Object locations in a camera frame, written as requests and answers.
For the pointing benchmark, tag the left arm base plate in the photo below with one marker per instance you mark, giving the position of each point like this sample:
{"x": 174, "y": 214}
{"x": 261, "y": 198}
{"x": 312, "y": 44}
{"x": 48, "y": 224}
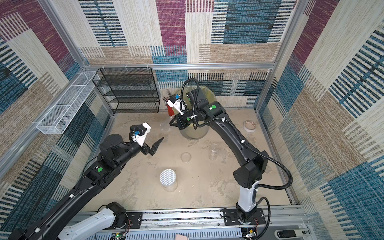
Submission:
{"x": 129, "y": 220}

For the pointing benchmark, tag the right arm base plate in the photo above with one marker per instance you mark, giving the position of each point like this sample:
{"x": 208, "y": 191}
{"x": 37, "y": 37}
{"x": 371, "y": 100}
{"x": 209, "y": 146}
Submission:
{"x": 233, "y": 217}

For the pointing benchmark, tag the aluminium front rail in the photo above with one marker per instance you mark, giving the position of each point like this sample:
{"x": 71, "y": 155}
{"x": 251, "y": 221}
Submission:
{"x": 283, "y": 223}

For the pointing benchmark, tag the clear large jar lid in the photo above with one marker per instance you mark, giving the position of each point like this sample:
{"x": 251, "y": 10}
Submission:
{"x": 186, "y": 157}

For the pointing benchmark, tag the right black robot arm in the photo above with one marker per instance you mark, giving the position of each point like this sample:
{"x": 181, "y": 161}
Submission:
{"x": 194, "y": 109}

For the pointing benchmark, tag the clear plastic jar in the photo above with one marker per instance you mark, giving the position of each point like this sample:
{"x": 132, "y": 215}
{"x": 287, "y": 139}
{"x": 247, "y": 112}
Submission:
{"x": 165, "y": 127}

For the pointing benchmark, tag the jar with patterned white lid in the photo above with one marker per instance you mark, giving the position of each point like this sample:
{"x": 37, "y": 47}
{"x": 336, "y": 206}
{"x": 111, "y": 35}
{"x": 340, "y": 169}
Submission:
{"x": 168, "y": 179}

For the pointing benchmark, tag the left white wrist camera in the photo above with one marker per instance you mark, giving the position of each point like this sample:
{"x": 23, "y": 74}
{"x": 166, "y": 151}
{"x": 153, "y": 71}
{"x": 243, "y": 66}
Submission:
{"x": 140, "y": 132}

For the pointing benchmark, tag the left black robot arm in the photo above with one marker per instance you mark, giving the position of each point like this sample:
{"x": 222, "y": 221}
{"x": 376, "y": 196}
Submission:
{"x": 114, "y": 155}

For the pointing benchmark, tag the white wire mesh basket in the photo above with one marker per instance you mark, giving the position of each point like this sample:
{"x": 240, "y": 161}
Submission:
{"x": 58, "y": 118}

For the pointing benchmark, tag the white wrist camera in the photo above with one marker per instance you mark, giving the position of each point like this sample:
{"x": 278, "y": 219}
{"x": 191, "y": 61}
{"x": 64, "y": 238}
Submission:
{"x": 177, "y": 105}
{"x": 140, "y": 132}

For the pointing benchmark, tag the red pen holder cup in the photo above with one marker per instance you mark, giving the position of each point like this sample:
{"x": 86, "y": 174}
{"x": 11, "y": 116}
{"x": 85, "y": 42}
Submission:
{"x": 170, "y": 111}

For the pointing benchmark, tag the small jar with rice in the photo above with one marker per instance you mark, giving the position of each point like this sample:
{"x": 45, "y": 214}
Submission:
{"x": 213, "y": 152}

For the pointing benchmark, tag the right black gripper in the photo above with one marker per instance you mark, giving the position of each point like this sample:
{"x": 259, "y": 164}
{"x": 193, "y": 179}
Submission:
{"x": 179, "y": 120}

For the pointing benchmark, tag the tape roll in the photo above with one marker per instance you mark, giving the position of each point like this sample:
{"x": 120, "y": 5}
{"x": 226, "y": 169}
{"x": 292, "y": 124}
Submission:
{"x": 249, "y": 126}

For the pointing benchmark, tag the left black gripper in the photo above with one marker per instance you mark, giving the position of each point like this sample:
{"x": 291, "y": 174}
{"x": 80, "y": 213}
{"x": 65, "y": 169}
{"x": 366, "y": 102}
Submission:
{"x": 154, "y": 148}

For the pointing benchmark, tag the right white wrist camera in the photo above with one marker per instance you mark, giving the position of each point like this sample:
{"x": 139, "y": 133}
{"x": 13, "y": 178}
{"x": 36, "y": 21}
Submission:
{"x": 177, "y": 105}

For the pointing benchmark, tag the black wire mesh shelf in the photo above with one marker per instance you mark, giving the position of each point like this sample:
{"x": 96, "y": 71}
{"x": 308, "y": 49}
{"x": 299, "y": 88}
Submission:
{"x": 128, "y": 90}

